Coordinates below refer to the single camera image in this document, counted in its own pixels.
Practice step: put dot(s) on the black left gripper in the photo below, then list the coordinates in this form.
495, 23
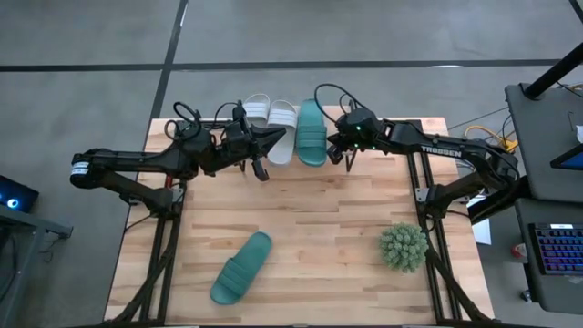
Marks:
228, 146

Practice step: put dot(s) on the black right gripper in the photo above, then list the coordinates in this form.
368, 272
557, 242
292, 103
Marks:
357, 130

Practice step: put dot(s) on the light grey rubber slide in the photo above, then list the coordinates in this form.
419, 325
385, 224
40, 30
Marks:
256, 107
284, 116

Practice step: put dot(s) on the green rubber slide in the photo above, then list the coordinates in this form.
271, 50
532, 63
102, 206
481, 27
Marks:
241, 269
311, 136

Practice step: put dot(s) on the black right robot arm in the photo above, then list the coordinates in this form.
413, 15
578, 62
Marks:
455, 152

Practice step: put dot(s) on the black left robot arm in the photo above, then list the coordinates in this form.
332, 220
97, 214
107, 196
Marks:
136, 161

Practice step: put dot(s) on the green artificial plant ball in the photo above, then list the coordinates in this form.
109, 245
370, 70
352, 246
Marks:
403, 248

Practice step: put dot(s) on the white paper sheet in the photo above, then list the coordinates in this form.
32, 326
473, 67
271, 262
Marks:
483, 232

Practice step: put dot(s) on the grey desk top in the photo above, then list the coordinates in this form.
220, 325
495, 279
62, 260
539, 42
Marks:
537, 146
555, 291

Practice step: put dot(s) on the black metal pole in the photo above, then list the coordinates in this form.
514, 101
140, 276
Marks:
551, 73

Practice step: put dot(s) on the small red object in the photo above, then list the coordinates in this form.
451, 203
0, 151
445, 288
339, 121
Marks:
519, 251

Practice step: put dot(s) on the black monitor with blue screen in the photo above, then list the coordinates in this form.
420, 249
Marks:
571, 159

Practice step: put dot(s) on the white paper note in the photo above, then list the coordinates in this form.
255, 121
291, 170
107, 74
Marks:
579, 134

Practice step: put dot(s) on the backlit black keyboard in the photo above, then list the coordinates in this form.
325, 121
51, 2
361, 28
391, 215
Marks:
560, 248

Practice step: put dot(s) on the small black knob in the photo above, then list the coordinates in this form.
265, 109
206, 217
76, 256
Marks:
526, 296

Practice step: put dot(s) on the grey metal stand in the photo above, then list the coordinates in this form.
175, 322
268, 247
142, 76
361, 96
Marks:
27, 223

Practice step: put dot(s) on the black computer with blue light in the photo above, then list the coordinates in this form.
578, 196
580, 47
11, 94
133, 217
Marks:
13, 196

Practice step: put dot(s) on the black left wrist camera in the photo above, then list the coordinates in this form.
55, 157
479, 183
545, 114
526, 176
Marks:
239, 114

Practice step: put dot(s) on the black aluminium table frame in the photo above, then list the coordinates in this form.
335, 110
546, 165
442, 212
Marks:
439, 296

